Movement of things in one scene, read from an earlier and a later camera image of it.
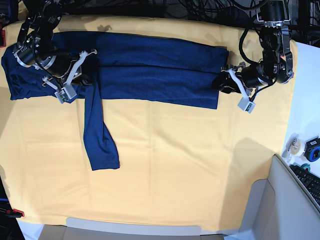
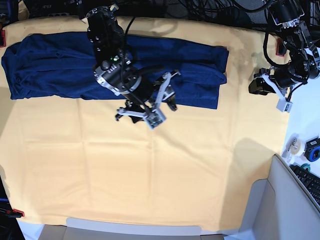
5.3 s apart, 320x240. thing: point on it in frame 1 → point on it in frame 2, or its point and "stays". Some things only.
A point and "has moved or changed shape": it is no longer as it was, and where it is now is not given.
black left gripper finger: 84,80 → 170,98
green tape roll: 306,166 stays
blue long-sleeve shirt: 101,67 has moved or changed shape
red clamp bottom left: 14,213 stays
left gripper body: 66,68 → 146,97
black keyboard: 311,180 stays
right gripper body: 242,79 → 283,78
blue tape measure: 312,149 stays
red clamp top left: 2,36 stays
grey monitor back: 279,208 stays
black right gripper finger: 223,78 → 256,86
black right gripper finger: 228,89 → 267,89
